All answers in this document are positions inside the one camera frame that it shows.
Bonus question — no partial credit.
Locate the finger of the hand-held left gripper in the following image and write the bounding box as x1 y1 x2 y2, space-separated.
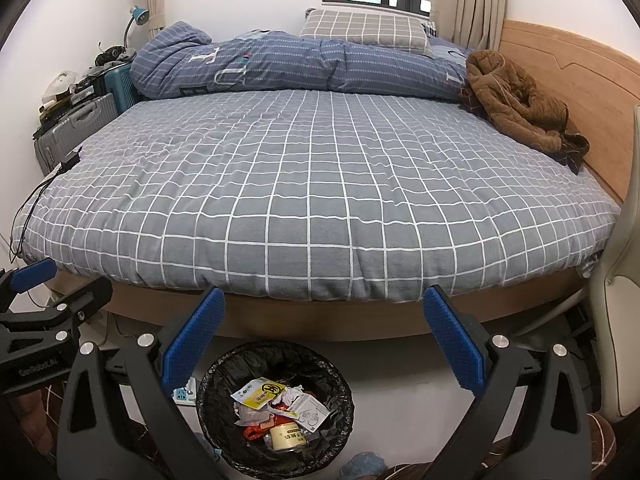
0 276 113 346
0 259 57 311

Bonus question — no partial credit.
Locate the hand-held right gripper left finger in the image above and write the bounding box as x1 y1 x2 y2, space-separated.
55 286 226 480

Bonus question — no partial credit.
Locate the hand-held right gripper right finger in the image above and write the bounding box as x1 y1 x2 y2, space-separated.
422 284 593 480

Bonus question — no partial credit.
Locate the yellow and white packet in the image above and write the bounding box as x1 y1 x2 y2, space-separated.
231 377 286 409

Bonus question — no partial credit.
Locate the trash bin with black bag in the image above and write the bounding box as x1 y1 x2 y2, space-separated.
196 341 353 476

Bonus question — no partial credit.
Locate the yellow yogurt cup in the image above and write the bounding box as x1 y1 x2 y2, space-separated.
264 422 307 454

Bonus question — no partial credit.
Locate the small white earphone box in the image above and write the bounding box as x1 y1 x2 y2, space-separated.
290 394 332 432

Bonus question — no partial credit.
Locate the person's left hand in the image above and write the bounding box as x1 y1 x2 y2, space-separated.
0 391 53 466

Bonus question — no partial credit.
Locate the white power strip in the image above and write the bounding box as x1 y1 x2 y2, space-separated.
172 379 202 406

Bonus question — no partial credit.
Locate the black power adapter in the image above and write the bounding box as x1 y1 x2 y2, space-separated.
59 147 83 174

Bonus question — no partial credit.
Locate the grey suitcase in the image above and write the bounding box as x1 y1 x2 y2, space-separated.
34 92 118 171

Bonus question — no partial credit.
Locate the blue fuzzy slipper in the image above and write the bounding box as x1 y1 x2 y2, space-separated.
340 452 387 480

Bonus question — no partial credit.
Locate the white chair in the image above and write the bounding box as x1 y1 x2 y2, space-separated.
597 105 640 418

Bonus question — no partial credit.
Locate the white plastic appliance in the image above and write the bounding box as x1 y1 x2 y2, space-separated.
42 71 78 103

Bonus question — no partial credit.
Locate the teal suitcase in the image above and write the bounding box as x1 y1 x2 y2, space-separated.
102 62 138 116

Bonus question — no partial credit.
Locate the dark tangled object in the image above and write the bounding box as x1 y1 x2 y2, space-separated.
95 45 136 68

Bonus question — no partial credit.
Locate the brown jacket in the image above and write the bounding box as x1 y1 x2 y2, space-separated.
460 50 591 176

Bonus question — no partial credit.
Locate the blue desk lamp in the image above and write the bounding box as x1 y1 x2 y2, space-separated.
122 5 150 51

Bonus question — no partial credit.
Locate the wooden headboard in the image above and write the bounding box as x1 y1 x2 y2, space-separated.
497 19 640 206

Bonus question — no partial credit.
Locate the blue printed pillow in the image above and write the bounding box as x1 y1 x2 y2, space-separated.
429 35 474 62

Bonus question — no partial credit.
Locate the blue checked duvet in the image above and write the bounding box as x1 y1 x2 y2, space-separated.
130 21 476 106

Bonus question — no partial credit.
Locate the grey checked pillow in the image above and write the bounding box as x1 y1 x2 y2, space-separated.
300 8 435 56

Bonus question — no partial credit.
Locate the black cable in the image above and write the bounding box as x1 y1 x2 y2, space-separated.
10 170 63 264

